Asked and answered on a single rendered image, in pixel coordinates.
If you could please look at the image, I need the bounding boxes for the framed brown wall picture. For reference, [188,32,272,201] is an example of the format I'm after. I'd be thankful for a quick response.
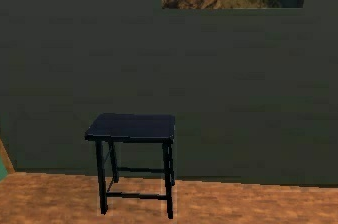
[161,0,305,10]

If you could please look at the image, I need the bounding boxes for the black square side table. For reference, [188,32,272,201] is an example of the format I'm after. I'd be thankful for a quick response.
[84,112,177,220]

